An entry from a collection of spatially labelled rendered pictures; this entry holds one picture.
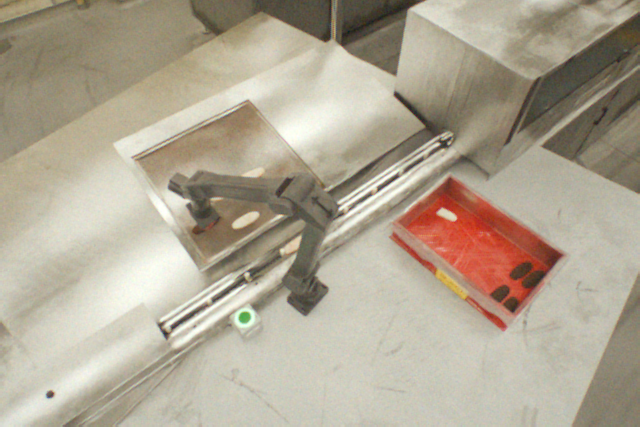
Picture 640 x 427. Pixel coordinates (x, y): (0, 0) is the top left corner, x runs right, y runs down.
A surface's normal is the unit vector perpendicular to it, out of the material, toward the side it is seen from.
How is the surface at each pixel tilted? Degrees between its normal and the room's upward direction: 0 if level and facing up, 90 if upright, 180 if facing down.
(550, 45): 0
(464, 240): 0
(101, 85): 0
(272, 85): 10
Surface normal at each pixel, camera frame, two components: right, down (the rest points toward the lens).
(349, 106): 0.11, -0.51
